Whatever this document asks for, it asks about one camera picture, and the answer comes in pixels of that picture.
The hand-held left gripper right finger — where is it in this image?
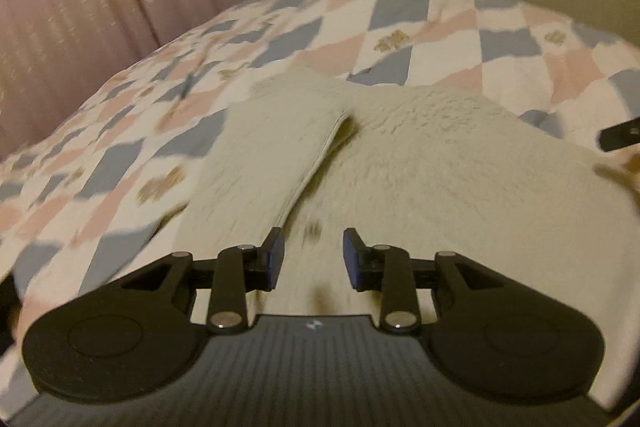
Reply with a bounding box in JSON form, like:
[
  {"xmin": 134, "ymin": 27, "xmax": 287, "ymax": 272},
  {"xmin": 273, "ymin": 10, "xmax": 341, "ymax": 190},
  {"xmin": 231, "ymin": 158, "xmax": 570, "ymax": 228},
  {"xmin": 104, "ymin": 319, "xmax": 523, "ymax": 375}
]
[{"xmin": 342, "ymin": 227, "xmax": 506, "ymax": 336}]

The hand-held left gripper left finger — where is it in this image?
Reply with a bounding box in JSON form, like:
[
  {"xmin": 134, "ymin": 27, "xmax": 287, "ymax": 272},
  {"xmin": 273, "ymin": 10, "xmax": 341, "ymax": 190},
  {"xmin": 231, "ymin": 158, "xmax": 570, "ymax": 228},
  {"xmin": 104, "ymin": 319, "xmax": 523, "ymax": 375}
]
[{"xmin": 120, "ymin": 227, "xmax": 286, "ymax": 336}]

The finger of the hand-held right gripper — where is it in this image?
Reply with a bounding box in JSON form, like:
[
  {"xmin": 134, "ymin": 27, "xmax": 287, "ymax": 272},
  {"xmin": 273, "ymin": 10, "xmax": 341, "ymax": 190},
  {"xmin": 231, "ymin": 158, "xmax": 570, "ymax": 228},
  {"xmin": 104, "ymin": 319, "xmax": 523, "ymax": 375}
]
[{"xmin": 597, "ymin": 116, "xmax": 640, "ymax": 153}]

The white fleece garment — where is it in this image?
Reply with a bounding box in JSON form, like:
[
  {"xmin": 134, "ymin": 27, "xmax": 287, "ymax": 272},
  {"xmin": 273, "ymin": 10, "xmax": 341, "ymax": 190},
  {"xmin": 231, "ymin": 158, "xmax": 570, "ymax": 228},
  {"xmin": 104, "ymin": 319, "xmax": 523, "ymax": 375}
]
[{"xmin": 179, "ymin": 67, "xmax": 640, "ymax": 413}]

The pink blue checkered quilt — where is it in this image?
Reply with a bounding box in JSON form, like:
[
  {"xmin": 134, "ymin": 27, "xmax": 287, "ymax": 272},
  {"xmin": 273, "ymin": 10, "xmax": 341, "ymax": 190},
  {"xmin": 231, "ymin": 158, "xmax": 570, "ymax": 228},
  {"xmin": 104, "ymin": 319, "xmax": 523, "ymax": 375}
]
[{"xmin": 0, "ymin": 0, "xmax": 640, "ymax": 418}]

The pink curtain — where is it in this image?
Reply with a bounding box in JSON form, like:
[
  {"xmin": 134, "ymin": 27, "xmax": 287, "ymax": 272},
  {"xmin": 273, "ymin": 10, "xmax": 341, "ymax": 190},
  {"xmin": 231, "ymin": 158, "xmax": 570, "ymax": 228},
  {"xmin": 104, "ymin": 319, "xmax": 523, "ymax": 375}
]
[{"xmin": 0, "ymin": 0, "xmax": 332, "ymax": 160}]

